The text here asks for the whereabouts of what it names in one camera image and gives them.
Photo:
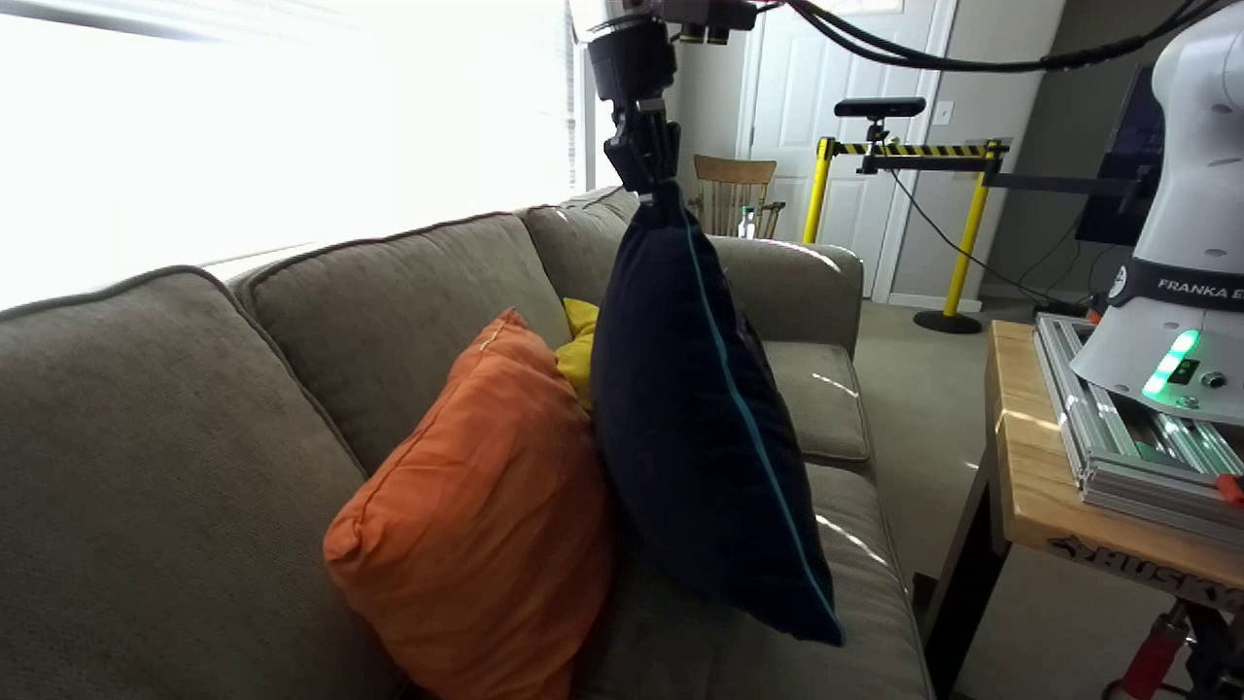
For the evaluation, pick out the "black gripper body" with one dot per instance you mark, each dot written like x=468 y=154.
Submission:
x=635 y=67

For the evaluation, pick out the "black pillow with teal piping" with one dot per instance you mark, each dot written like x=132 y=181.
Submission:
x=698 y=439

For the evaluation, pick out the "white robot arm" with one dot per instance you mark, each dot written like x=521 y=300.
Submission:
x=1177 y=312

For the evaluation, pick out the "yellow throw pillow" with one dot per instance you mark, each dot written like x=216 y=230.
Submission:
x=574 y=361

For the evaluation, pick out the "orange throw pillow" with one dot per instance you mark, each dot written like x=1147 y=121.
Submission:
x=485 y=548

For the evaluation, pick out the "white door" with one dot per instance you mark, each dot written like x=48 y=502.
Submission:
x=794 y=89

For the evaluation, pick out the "dark monitor screen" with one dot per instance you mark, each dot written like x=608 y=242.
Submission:
x=1129 y=171

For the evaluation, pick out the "grey fabric sofa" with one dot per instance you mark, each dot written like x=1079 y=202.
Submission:
x=175 y=445

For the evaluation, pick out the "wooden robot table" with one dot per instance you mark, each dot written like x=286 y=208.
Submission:
x=1022 y=496

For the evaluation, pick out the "red clamp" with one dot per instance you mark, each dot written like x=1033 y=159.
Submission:
x=1151 y=661

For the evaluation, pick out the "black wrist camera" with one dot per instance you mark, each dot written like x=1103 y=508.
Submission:
x=709 y=15

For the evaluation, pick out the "black stereo camera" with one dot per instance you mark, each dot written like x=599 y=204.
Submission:
x=881 y=107

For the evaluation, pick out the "yellow black camera stand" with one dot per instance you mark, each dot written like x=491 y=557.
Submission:
x=981 y=160

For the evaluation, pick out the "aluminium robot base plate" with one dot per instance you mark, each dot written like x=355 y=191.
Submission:
x=1129 y=458

